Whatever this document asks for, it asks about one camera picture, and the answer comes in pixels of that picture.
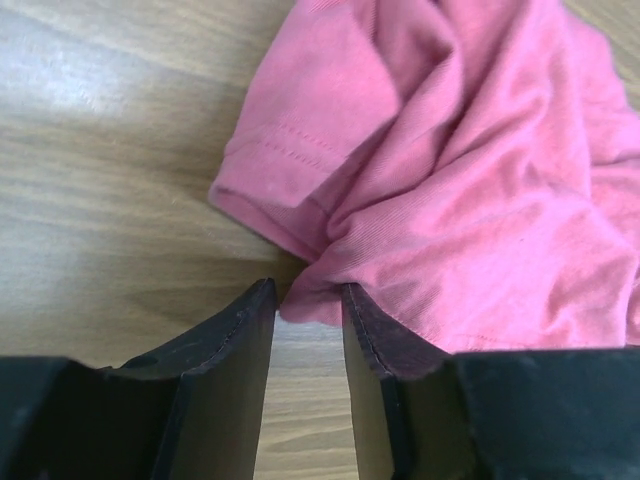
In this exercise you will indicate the red t-shirt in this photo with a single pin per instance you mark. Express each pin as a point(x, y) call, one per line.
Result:
point(473, 165)

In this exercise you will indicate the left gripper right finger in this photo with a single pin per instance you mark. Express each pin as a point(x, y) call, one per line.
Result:
point(421, 413)

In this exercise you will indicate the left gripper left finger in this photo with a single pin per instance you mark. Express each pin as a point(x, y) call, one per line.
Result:
point(189, 409)

